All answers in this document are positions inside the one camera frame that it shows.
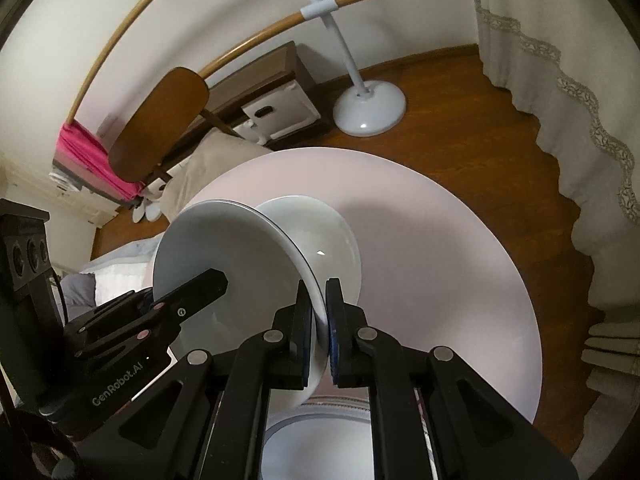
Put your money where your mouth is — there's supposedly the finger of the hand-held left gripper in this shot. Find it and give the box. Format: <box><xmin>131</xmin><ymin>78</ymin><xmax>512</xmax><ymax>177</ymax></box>
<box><xmin>80</xmin><ymin>279</ymin><xmax>315</xmax><ymax>480</ymax></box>
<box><xmin>62</xmin><ymin>268</ymin><xmax>229</xmax><ymax>361</ymax></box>

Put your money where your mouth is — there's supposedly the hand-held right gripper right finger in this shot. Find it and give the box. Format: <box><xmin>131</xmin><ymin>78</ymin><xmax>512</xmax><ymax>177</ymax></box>
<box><xmin>324</xmin><ymin>277</ymin><xmax>581</xmax><ymax>480</ymax></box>

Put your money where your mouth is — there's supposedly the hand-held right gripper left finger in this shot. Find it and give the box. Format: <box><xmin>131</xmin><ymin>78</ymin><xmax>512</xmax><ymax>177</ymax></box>
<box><xmin>80</xmin><ymin>279</ymin><xmax>315</xmax><ymax>480</ymax></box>

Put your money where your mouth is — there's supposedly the white plate with blue rim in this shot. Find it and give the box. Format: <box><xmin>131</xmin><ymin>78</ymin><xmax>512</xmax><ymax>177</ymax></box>
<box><xmin>261</xmin><ymin>394</ymin><xmax>373</xmax><ymax>480</ymax></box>
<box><xmin>151</xmin><ymin>199</ymin><xmax>328</xmax><ymax>413</ymax></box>

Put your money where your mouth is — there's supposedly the white bowl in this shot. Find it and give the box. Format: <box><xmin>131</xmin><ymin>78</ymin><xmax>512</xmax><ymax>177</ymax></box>
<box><xmin>257</xmin><ymin>194</ymin><xmax>362</xmax><ymax>311</ymax></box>

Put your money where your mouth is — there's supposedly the white bedding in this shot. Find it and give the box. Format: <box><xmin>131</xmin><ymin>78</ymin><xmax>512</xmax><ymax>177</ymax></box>
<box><xmin>60</xmin><ymin>237</ymin><xmax>161</xmax><ymax>306</ymax></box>

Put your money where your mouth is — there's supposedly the round pink table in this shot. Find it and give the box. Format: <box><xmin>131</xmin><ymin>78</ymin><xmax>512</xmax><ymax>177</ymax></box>
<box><xmin>177</xmin><ymin>146</ymin><xmax>543</xmax><ymax>428</ymax></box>

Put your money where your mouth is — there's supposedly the beige seat cushion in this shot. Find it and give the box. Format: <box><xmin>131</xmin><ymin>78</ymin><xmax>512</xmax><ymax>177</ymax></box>
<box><xmin>160</xmin><ymin>132</ymin><xmax>276</xmax><ymax>221</ymax></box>

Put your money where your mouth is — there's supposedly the brown wooden chair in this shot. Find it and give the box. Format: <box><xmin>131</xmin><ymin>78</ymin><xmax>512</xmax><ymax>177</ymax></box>
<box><xmin>108</xmin><ymin>66</ymin><xmax>238</xmax><ymax>186</ymax></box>

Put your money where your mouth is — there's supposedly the pink cloth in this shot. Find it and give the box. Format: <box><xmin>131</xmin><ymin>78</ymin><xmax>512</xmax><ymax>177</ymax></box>
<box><xmin>54</xmin><ymin>124</ymin><xmax>146</xmax><ymax>208</ymax></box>

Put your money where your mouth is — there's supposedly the white storage box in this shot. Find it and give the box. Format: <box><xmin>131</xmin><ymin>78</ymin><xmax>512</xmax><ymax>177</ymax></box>
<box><xmin>234</xmin><ymin>81</ymin><xmax>321</xmax><ymax>142</ymax></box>

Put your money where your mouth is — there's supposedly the brown wooden cabinet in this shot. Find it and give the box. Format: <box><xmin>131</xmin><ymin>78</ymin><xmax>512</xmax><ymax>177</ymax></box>
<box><xmin>197</xmin><ymin>41</ymin><xmax>317</xmax><ymax>128</ymax></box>

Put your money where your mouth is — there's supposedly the white barre stand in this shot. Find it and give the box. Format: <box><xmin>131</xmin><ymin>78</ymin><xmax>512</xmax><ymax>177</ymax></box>
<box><xmin>290</xmin><ymin>0</ymin><xmax>407</xmax><ymax>137</ymax></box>

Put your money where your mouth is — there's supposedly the long wooden barre rod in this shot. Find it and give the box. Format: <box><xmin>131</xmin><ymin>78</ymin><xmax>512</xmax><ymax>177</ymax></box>
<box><xmin>65</xmin><ymin>0</ymin><xmax>203</xmax><ymax>123</ymax></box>

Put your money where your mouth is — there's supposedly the white curtain with lace trim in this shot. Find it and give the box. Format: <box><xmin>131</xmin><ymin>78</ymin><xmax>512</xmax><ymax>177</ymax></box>
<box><xmin>465</xmin><ymin>0</ymin><xmax>640</xmax><ymax>461</ymax></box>

